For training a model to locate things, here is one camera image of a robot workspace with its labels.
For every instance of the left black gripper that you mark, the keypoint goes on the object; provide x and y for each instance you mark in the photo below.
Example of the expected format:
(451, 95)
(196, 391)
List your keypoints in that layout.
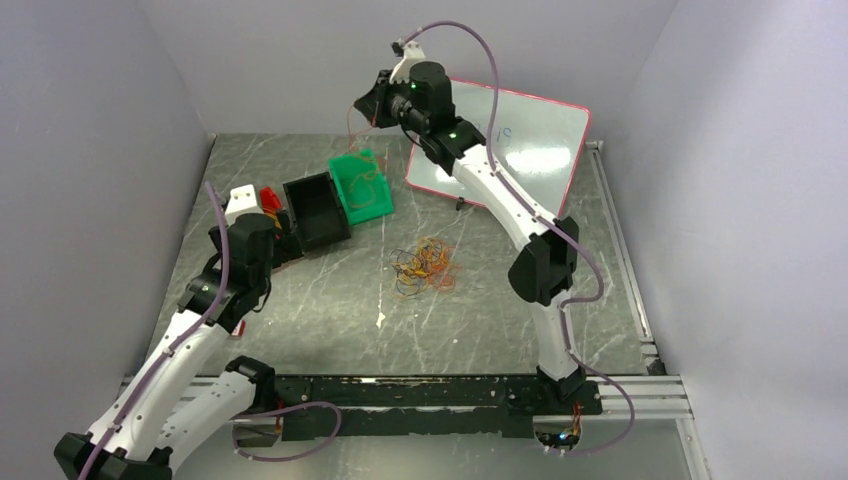
(285, 246)

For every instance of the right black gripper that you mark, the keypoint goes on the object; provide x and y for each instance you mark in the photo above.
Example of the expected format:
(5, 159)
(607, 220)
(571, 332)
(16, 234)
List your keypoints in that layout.
(374, 103)

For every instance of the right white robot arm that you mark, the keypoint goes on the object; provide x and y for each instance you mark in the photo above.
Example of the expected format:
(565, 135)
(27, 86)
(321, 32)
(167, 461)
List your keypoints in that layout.
(542, 273)

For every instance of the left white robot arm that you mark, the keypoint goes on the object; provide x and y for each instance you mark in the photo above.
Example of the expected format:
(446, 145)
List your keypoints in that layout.
(146, 433)

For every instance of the black plastic bin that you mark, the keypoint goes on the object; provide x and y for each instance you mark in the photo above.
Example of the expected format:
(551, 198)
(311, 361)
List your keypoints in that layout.
(317, 214)

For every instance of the red plastic bin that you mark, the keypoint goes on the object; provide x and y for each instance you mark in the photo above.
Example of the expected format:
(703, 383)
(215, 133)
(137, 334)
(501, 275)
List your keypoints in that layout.
(271, 205)

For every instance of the green plastic bin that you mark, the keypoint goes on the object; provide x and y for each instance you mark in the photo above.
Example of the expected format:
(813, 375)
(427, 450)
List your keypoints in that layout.
(361, 186)

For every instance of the small red white box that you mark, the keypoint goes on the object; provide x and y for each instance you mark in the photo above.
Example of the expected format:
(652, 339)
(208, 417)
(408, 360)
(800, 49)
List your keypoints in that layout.
(239, 329)

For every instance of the pink framed whiteboard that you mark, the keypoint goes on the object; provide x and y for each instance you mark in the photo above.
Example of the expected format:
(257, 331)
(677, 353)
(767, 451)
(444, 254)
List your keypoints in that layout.
(538, 140)

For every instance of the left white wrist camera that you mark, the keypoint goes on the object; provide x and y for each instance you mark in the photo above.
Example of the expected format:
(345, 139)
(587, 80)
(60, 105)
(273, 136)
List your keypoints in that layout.
(242, 200)

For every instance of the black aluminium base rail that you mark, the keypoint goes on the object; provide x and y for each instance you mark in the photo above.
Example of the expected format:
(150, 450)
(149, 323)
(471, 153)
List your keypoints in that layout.
(300, 408)

